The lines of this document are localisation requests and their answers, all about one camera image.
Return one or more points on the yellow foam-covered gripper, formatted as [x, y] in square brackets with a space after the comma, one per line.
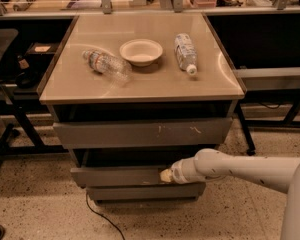
[177, 175]

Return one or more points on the grey drawer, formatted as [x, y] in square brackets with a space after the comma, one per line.
[120, 134]
[146, 192]
[125, 167]

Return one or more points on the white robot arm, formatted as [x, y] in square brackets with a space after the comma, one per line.
[278, 173]

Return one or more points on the grey bottom drawer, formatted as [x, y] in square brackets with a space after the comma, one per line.
[146, 192]

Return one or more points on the grey top drawer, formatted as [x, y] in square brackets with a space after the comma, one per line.
[120, 134]

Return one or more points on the grey drawer cabinet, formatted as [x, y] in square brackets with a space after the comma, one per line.
[162, 91]

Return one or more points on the clear plastic water bottle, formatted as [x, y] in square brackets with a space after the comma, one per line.
[116, 69]

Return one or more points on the white labelled plastic bottle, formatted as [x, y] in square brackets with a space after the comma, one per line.
[185, 54]

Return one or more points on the white paper bowl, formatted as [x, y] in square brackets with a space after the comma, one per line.
[141, 52]

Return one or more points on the dark box with label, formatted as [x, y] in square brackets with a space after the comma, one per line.
[42, 48]

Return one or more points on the grey table frame right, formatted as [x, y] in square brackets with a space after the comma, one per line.
[269, 85]

